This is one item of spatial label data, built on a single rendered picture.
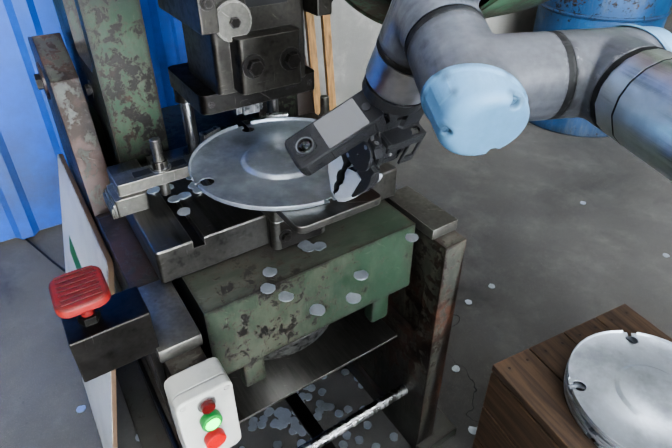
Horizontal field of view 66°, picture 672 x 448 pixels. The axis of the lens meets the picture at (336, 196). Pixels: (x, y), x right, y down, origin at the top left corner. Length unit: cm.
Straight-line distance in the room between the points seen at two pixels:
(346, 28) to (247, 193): 174
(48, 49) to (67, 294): 59
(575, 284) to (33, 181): 190
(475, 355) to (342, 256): 82
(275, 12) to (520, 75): 45
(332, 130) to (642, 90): 31
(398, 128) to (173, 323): 41
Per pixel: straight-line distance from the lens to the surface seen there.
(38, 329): 183
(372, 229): 90
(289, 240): 83
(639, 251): 216
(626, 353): 118
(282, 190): 75
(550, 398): 109
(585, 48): 47
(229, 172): 80
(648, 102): 42
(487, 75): 41
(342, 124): 58
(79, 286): 69
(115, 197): 88
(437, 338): 108
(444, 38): 44
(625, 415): 108
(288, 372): 111
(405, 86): 53
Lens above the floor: 118
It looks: 33 degrees down
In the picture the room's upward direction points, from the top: straight up
